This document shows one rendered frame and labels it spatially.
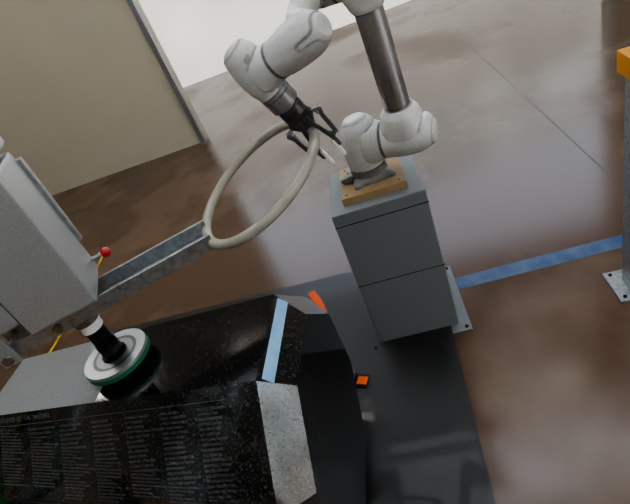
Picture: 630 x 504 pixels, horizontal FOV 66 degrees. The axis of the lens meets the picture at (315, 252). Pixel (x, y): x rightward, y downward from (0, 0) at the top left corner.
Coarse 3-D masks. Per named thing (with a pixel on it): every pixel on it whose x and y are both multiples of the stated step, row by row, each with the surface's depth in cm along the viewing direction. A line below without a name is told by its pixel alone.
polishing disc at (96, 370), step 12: (120, 336) 162; (132, 336) 160; (144, 336) 157; (132, 348) 154; (144, 348) 154; (96, 360) 156; (120, 360) 152; (132, 360) 149; (96, 372) 151; (108, 372) 149; (120, 372) 148
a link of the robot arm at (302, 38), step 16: (304, 0) 150; (320, 0) 156; (288, 16) 141; (304, 16) 112; (320, 16) 112; (288, 32) 113; (304, 32) 112; (320, 32) 112; (272, 48) 117; (288, 48) 114; (304, 48) 114; (320, 48) 114; (272, 64) 119; (288, 64) 117; (304, 64) 118
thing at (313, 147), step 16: (272, 128) 159; (288, 128) 156; (256, 144) 164; (240, 160) 166; (304, 160) 131; (224, 176) 165; (304, 176) 129; (288, 192) 128; (208, 208) 159; (272, 208) 128; (208, 224) 154; (256, 224) 130; (224, 240) 137; (240, 240) 133
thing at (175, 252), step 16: (176, 240) 152; (192, 240) 154; (208, 240) 144; (144, 256) 151; (160, 256) 153; (176, 256) 143; (192, 256) 145; (112, 272) 149; (128, 272) 151; (144, 272) 141; (160, 272) 143; (112, 288) 140; (128, 288) 142; (96, 304) 140; (112, 304) 142; (64, 320) 139; (80, 320) 140; (16, 336) 143; (32, 336) 137; (48, 336) 139
